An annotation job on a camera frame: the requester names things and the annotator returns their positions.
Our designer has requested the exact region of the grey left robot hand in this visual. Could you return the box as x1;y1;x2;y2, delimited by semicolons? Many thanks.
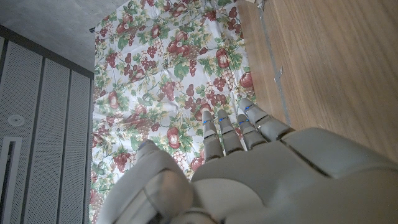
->
96;98;398;224

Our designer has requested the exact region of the floral fruit print backdrop cloth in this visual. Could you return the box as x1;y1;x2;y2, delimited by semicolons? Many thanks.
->
88;0;259;224

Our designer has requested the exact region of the round ceiling sensor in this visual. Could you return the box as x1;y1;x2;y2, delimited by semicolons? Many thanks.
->
7;114;25;127

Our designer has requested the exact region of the linear ceiling slot vent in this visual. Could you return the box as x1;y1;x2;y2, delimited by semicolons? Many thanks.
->
0;136;22;224

